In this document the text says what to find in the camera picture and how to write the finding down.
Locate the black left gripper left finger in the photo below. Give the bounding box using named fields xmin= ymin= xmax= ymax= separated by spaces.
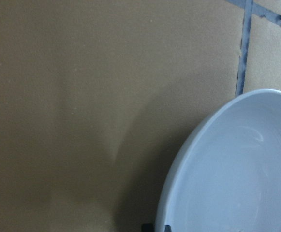
xmin=141 ymin=223 xmax=154 ymax=232

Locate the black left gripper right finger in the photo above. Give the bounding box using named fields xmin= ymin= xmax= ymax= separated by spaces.
xmin=164 ymin=225 xmax=171 ymax=232

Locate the blue plate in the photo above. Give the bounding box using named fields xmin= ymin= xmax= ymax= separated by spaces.
xmin=154 ymin=89 xmax=281 ymax=232

